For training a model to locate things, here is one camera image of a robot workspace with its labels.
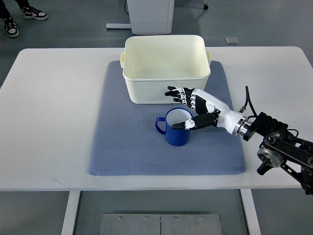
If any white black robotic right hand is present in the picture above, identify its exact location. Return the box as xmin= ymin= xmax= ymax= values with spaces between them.
xmin=165 ymin=86 xmax=248 ymax=135

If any blue mug white inside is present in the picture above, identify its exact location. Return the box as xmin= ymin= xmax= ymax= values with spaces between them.
xmin=155 ymin=107 xmax=193 ymax=146

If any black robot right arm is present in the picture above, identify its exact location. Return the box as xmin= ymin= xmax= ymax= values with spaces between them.
xmin=238 ymin=87 xmax=313 ymax=195

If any cream plastic box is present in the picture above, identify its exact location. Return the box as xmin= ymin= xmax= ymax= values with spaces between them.
xmin=120 ymin=35 xmax=211 ymax=104

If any grey floor socket plate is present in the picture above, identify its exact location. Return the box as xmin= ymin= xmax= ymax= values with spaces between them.
xmin=225 ymin=37 xmax=239 ymax=45

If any blue-grey textured mat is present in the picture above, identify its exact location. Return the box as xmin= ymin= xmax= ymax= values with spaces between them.
xmin=89 ymin=61 xmax=246 ymax=176

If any white table right leg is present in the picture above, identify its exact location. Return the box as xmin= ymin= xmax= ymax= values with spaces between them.
xmin=240 ymin=189 xmax=261 ymax=235

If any white table leg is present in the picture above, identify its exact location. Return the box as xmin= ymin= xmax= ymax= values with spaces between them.
xmin=61 ymin=190 xmax=81 ymax=235
xmin=240 ymin=189 xmax=261 ymax=235

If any white cabinet with base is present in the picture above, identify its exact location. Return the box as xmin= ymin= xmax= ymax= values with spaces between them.
xmin=106 ymin=0 xmax=174 ymax=35

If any metal floor plate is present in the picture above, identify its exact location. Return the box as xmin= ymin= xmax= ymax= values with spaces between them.
xmin=100 ymin=214 xmax=222 ymax=235

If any white table left leg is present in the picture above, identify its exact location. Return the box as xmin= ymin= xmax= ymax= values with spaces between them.
xmin=61 ymin=190 xmax=81 ymax=235

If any black white sneaker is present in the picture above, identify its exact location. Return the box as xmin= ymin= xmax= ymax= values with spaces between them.
xmin=21 ymin=5 xmax=48 ymax=21
xmin=2 ymin=16 xmax=19 ymax=38

